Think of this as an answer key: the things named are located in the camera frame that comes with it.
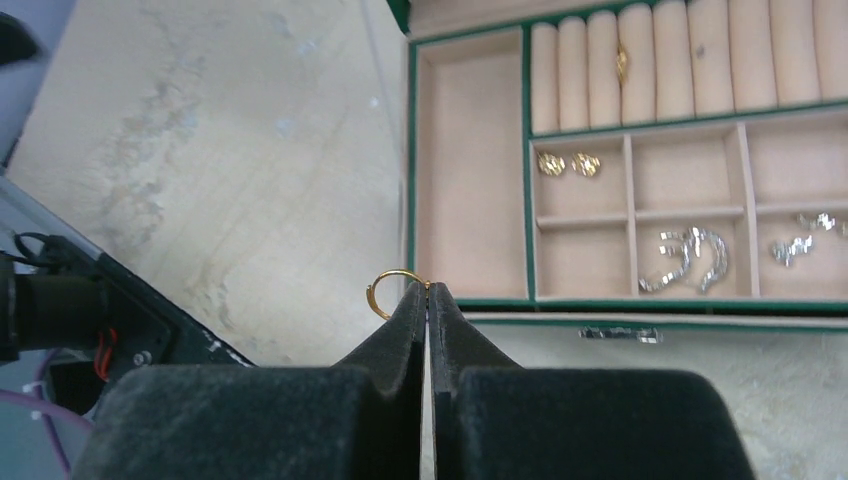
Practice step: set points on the gold earring pair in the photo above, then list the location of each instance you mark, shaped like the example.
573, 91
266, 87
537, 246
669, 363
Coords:
579, 162

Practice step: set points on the beige removable jewelry tray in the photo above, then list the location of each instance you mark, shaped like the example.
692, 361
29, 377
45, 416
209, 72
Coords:
715, 123

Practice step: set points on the small silver earring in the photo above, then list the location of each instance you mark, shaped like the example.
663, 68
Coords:
785, 252

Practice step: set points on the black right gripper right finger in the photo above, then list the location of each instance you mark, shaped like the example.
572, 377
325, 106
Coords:
455, 345

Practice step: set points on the green jewelry box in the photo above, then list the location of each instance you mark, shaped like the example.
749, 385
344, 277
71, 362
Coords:
468, 204

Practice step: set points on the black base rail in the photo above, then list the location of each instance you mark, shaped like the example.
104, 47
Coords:
95, 320

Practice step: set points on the silver box clasp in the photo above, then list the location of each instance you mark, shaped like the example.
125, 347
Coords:
641, 335

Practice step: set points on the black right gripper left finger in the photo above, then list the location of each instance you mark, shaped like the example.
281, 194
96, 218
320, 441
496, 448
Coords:
386, 436

